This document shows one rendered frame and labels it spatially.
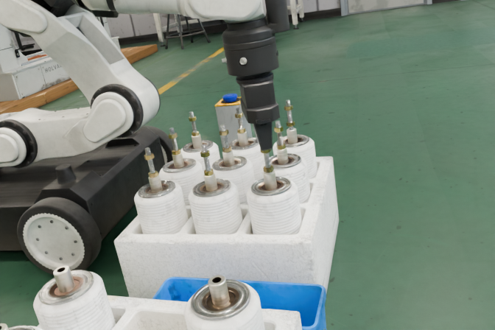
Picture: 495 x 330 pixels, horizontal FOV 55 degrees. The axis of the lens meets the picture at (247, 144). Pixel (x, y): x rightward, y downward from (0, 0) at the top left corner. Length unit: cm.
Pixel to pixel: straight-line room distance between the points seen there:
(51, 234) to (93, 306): 55
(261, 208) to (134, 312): 28
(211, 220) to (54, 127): 64
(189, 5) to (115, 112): 53
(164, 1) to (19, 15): 60
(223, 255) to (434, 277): 43
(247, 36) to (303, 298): 45
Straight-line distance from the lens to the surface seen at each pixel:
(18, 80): 353
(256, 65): 78
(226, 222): 91
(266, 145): 84
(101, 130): 128
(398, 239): 118
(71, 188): 123
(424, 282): 105
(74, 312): 72
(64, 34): 128
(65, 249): 126
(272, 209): 86
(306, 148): 107
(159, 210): 95
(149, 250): 96
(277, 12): 79
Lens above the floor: 63
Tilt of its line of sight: 19 degrees down
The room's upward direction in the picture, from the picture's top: 9 degrees counter-clockwise
